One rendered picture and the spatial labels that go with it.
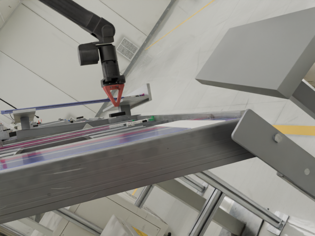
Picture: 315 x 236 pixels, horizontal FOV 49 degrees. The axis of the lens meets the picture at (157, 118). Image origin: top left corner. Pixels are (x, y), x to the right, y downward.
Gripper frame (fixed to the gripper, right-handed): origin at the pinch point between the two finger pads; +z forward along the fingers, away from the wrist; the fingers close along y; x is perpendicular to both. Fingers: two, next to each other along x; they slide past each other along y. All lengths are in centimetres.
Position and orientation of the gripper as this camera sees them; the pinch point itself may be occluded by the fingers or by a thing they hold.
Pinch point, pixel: (116, 104)
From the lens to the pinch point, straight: 117.7
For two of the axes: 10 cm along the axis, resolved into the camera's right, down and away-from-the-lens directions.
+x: 9.4, -1.7, 3.1
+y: 3.1, 0.0, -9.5
